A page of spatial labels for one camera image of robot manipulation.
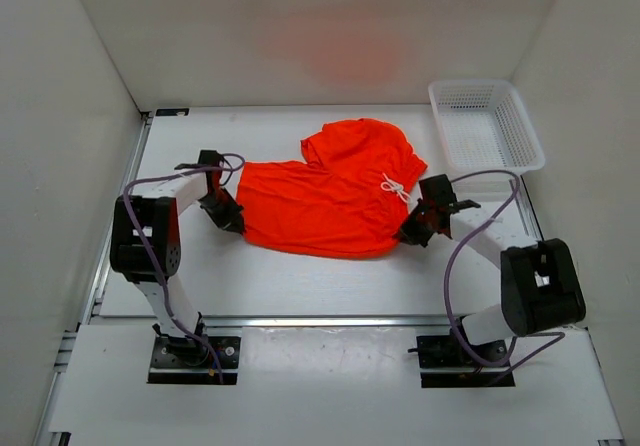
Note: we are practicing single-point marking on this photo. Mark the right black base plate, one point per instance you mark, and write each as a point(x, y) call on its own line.
point(443, 364)

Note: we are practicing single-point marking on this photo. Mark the orange shorts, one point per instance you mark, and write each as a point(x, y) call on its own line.
point(345, 199)

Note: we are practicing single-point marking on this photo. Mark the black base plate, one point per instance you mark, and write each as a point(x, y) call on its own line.
point(443, 364)
point(181, 361)

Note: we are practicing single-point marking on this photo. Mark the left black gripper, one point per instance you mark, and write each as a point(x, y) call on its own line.
point(232, 215)

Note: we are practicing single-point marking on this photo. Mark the white plastic basket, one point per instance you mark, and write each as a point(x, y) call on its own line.
point(483, 125)

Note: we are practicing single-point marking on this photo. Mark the aluminium left rail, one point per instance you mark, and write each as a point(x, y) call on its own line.
point(102, 267)

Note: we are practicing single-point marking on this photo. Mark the aluminium front rail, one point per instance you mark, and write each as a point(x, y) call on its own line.
point(325, 321)

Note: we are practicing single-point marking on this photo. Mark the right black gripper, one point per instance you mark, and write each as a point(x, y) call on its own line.
point(408, 233)

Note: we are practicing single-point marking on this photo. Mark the black corner label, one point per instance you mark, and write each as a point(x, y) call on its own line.
point(172, 112)

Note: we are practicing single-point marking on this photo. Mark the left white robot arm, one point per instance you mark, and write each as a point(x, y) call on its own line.
point(145, 245)

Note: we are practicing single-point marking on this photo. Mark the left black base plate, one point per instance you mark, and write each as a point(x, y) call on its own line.
point(181, 361)

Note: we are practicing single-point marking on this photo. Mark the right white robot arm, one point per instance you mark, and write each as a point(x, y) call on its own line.
point(486, 237)

